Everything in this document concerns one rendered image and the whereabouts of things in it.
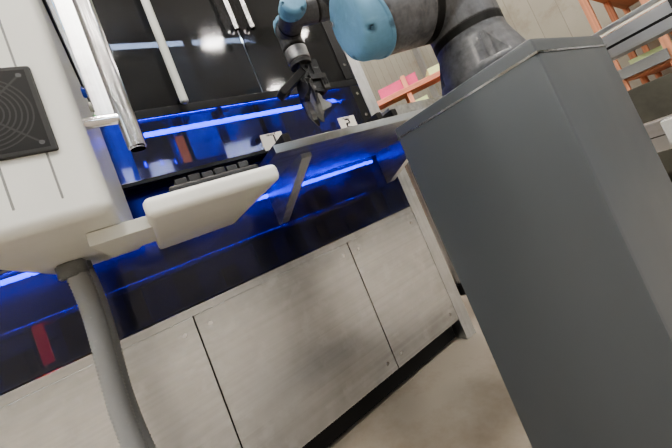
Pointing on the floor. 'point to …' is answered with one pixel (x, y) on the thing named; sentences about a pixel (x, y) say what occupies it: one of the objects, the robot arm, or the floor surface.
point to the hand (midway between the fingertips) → (317, 120)
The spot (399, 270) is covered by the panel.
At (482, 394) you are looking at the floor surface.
